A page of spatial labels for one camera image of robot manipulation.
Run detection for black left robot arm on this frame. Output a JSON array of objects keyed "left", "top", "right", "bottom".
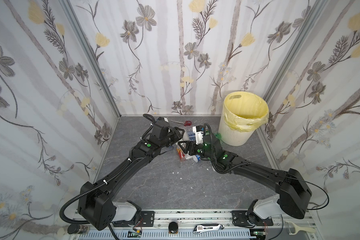
[{"left": 59, "top": 114, "right": 185, "bottom": 231}]

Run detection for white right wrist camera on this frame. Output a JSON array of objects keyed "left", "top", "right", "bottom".
[{"left": 193, "top": 125, "right": 204, "bottom": 145}]

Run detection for red handled scissors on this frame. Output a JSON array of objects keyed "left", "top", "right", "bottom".
[{"left": 171, "top": 120, "right": 192, "bottom": 126}]

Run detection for black jar on rail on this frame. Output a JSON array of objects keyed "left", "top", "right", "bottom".
[{"left": 67, "top": 224, "right": 89, "bottom": 235}]

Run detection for yellow plastic bin liner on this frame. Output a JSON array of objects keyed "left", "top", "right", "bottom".
[{"left": 222, "top": 92, "right": 270, "bottom": 133}]

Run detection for white ribbed trash bin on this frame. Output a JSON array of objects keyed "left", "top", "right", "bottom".
[{"left": 218, "top": 91, "right": 270, "bottom": 147}]

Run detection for orange juice bottle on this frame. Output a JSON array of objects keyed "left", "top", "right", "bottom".
[{"left": 176, "top": 145, "right": 186, "bottom": 162}]

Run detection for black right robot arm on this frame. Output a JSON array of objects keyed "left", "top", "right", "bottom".
[{"left": 178, "top": 135, "right": 312, "bottom": 226}]

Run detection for black round knob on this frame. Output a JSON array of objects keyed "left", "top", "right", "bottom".
[{"left": 168, "top": 222, "right": 179, "bottom": 234}]

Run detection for green bottle yellow cap right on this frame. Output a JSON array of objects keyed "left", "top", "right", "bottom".
[{"left": 215, "top": 133, "right": 222, "bottom": 141}]

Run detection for white slotted cable duct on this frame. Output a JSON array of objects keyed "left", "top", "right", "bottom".
[{"left": 77, "top": 229, "right": 253, "bottom": 240}]

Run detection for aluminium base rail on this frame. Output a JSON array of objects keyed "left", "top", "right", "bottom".
[{"left": 70, "top": 209, "right": 322, "bottom": 240}]

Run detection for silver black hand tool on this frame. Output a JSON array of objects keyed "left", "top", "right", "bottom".
[{"left": 193, "top": 224, "right": 225, "bottom": 235}]

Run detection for cream plastic peeler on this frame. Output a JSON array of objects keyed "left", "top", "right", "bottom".
[{"left": 285, "top": 221, "right": 317, "bottom": 236}]

